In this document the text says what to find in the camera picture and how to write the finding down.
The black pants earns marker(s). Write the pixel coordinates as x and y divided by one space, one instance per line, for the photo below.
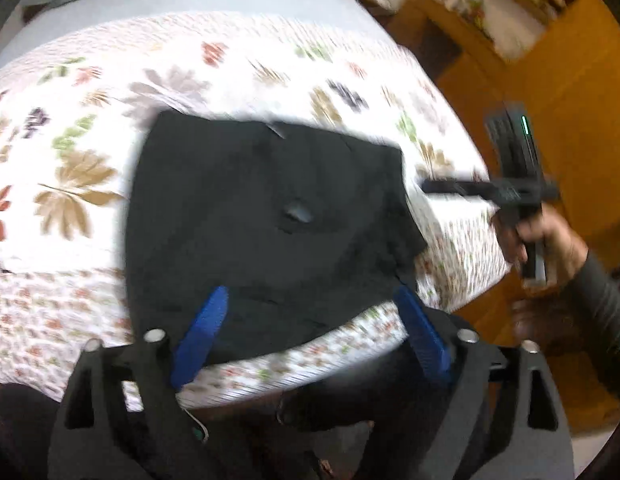
270 240

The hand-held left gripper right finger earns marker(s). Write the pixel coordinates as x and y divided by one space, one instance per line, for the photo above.
422 330

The person's right forearm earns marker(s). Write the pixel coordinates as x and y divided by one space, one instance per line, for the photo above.
605 300

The floral quilt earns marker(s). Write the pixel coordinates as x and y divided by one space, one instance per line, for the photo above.
89 125

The person's legs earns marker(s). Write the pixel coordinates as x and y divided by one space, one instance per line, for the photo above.
340 402

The light wooden cabinet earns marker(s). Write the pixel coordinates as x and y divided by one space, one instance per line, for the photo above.
580 85

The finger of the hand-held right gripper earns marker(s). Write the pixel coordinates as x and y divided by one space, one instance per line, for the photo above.
455 187

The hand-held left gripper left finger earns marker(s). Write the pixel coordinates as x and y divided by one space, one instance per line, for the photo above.
202 330

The person's right hand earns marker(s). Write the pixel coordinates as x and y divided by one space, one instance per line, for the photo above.
555 240

